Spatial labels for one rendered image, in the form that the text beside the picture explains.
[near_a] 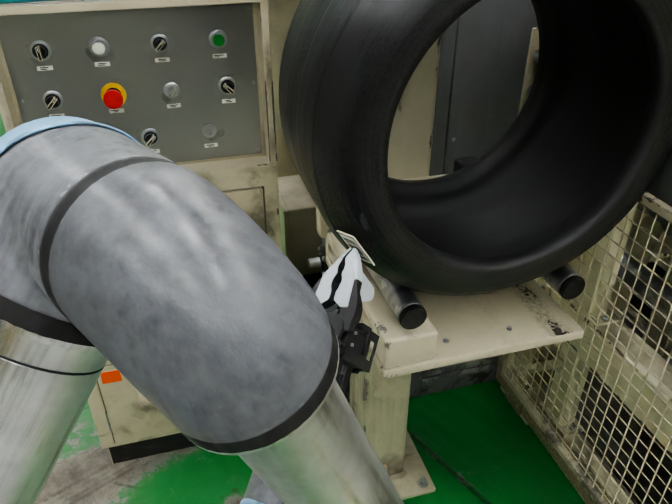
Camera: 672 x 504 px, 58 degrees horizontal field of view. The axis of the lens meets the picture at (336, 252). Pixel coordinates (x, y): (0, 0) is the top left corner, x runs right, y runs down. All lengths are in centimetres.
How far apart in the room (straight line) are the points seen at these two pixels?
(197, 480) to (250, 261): 159
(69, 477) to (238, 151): 108
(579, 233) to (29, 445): 78
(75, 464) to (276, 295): 174
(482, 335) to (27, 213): 83
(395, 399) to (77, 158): 132
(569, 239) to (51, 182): 77
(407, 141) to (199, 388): 94
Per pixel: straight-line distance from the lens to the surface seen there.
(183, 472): 193
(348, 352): 78
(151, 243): 33
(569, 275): 106
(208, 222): 33
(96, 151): 40
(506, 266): 94
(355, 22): 75
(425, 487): 185
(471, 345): 106
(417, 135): 122
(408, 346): 97
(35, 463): 47
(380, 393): 159
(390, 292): 97
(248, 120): 145
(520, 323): 112
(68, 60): 140
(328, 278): 82
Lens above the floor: 148
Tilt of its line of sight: 32 degrees down
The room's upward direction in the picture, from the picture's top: straight up
